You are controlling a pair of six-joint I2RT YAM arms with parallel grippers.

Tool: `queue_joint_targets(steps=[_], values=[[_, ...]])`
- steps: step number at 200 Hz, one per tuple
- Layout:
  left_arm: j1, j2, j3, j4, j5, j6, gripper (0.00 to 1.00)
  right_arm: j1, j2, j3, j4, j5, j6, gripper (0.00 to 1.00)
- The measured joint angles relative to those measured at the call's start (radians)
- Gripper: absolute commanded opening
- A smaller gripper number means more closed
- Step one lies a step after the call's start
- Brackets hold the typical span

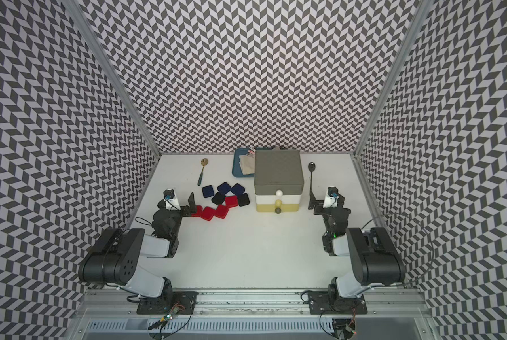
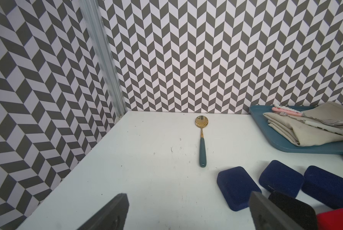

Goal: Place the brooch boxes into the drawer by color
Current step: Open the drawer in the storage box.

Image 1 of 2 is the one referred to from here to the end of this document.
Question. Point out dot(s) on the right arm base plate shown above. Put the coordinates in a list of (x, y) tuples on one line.
[(323, 302)]

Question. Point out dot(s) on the navy brooch box left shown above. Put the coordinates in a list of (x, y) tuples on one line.
[(208, 191)]

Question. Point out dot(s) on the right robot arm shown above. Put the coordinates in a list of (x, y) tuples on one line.
[(373, 256)]

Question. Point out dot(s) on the navy brooch box middle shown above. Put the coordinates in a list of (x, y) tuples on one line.
[(224, 188)]

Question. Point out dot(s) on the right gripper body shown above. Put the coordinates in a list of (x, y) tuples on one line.
[(319, 210)]

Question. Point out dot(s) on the black spoon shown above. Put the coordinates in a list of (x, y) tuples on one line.
[(311, 168)]

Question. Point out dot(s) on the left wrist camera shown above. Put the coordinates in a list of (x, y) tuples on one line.
[(171, 202)]

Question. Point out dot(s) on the black brooch box left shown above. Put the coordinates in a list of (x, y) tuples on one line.
[(218, 198)]

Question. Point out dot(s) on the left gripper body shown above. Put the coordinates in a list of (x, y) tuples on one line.
[(185, 211)]

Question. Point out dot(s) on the red brooch box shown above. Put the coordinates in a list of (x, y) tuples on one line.
[(221, 212), (198, 212), (231, 201), (208, 213)]

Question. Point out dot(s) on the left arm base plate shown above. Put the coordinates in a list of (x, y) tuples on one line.
[(162, 305)]

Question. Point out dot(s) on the three-drawer storage cabinet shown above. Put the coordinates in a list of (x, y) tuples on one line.
[(278, 181)]

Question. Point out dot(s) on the beige folded napkin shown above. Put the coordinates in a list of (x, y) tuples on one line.
[(247, 164)]

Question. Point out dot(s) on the blue tray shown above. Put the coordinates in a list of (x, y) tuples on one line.
[(236, 167)]

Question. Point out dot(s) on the black brooch box right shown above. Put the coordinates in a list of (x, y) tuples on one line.
[(243, 200)]

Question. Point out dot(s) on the aluminium front rail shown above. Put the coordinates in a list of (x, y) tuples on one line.
[(264, 303)]

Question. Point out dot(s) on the navy brooch box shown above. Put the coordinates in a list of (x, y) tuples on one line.
[(224, 188), (208, 191), (238, 189)]

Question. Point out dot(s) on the black brooch box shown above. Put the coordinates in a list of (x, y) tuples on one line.
[(243, 200), (218, 198)]

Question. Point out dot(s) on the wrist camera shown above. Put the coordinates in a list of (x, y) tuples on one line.
[(171, 202), (332, 197)]

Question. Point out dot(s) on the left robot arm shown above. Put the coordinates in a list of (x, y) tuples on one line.
[(114, 260)]

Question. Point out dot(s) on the navy brooch box right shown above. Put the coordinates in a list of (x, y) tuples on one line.
[(238, 189)]

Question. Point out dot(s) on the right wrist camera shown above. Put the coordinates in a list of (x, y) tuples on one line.
[(332, 197)]

